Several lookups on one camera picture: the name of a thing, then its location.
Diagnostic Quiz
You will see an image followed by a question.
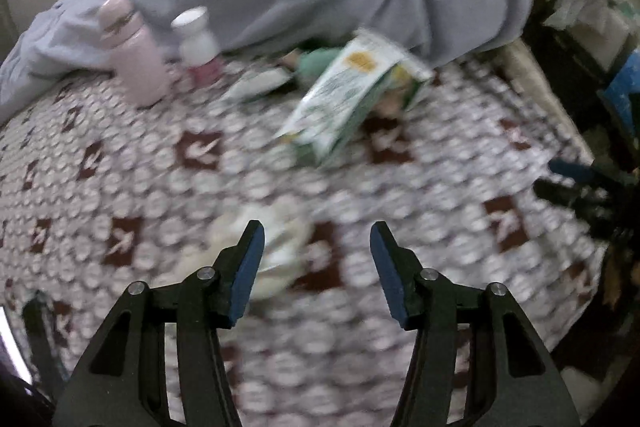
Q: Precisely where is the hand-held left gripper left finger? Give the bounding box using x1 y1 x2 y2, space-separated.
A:
52 219 266 427

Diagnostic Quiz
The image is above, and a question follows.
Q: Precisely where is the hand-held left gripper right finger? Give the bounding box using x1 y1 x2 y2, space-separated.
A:
370 221 581 427

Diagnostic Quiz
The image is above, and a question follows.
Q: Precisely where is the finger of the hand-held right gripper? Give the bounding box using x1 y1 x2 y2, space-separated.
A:
532 179 618 230
547 158 640 190

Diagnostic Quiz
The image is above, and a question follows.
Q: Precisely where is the white green carton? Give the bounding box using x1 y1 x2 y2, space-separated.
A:
275 29 435 168

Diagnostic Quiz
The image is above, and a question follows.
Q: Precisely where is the blue container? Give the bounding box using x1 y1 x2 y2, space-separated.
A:
602 52 640 132

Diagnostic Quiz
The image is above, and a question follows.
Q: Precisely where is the printed grey brown blanket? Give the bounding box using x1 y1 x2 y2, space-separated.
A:
0 42 608 427

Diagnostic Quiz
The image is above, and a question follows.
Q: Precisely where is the white flat packet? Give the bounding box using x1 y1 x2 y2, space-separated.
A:
222 69 293 104

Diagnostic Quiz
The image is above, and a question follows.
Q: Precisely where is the white bottle pink label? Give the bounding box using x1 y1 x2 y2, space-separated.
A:
171 7 226 86

